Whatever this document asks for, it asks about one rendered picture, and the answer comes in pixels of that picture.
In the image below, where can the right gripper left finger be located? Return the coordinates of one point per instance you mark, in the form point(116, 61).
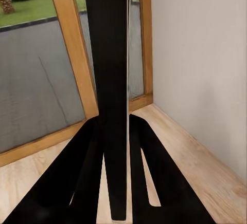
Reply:
point(68, 191)

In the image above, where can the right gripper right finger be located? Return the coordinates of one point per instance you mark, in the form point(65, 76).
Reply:
point(179, 203)

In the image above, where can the door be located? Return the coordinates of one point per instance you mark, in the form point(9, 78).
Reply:
point(47, 83)

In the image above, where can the poster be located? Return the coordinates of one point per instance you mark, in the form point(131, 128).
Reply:
point(109, 26)

